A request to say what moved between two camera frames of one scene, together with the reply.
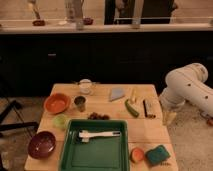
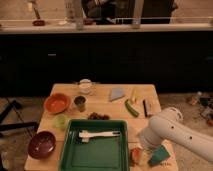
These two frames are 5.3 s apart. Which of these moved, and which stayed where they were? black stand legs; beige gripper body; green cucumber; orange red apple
Moved: beige gripper body
Stayed: green cucumber; black stand legs; orange red apple
